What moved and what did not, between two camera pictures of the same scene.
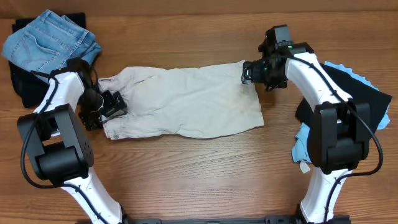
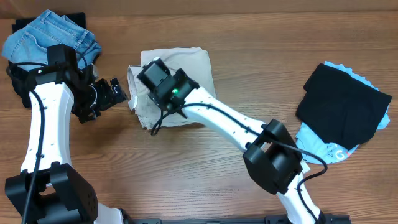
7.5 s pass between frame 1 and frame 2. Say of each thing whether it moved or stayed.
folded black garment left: stayed
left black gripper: moved
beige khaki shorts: moved
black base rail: stayed
